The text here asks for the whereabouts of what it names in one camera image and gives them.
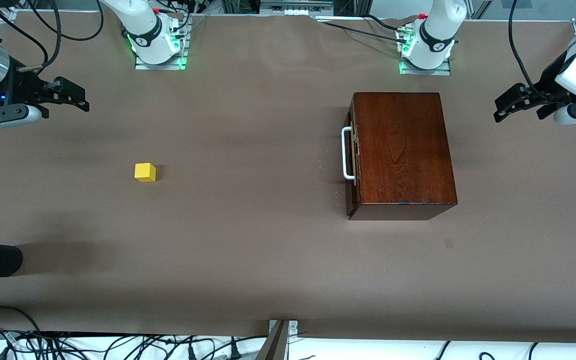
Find yellow wooden block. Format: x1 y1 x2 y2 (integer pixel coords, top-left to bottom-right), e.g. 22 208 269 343
134 163 157 183

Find dark brown wooden cabinet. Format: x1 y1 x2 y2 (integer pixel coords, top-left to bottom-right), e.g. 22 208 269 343
345 92 458 221

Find brown table cover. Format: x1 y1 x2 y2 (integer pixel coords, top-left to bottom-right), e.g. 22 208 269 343
0 11 576 344

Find grey power strip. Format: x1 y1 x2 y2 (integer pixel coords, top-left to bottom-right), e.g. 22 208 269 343
259 0 334 17

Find dark metal profile bar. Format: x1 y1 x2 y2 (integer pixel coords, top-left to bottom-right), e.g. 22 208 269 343
255 320 290 360

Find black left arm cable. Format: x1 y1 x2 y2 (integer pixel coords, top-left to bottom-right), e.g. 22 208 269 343
509 0 541 96

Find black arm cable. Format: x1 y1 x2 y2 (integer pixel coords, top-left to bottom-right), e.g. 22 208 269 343
509 0 541 96
0 0 105 71

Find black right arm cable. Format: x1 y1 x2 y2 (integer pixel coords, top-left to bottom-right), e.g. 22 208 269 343
0 0 105 71

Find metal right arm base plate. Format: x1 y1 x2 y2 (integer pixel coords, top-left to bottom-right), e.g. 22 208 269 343
134 20 189 71

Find black base power cable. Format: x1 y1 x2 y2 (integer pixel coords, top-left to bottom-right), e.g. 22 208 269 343
315 14 411 45

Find black looped cable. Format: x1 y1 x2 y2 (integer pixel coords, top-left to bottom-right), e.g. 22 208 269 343
0 305 44 335

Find black cable tangle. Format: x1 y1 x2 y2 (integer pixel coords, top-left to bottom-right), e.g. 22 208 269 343
0 325 269 360

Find grey metal bracket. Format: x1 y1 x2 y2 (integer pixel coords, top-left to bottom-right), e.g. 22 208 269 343
268 319 299 342

